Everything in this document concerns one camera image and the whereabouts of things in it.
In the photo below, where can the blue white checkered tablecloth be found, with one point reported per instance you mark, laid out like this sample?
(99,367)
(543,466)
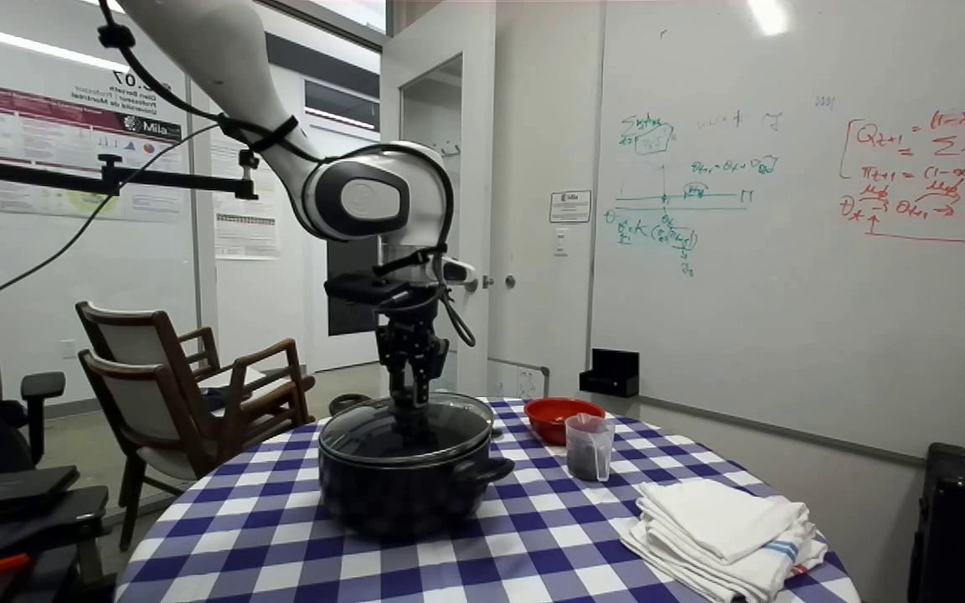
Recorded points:
(255,531)

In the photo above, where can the black equipment stand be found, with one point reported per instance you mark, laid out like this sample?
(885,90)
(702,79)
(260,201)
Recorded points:
(53,517)

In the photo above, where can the glass pot lid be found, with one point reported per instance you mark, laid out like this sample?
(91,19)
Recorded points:
(400,436)

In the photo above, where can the black cooking pot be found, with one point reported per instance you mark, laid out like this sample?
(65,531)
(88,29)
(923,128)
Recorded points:
(409,501)

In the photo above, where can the folded white towels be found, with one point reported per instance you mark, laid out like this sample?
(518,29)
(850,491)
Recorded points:
(722,539)

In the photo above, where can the black camera boom pole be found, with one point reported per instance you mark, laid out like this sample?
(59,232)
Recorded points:
(111,177)

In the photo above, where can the clear plastic measuring cup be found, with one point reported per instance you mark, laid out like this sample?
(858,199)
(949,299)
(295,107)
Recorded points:
(587,445)

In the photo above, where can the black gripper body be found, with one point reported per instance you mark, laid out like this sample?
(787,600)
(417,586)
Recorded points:
(408,291)

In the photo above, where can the wooden armchair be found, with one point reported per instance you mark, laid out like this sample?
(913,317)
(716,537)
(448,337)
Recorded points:
(148,338)
(167,430)

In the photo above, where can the white door with handle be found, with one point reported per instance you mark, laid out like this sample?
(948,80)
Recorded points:
(508,93)

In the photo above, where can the rear wooden armchair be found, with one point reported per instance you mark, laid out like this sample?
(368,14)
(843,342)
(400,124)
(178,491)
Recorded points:
(148,338)

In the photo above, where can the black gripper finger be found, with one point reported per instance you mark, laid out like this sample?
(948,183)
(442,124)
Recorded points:
(403,407)
(425,397)

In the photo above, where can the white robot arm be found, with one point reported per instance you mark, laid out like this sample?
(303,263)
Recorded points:
(389,193)

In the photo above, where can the front wooden armchair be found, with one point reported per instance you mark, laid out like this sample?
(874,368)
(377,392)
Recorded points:
(167,430)

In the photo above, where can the red bowl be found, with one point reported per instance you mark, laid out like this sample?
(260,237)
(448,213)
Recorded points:
(547,417)

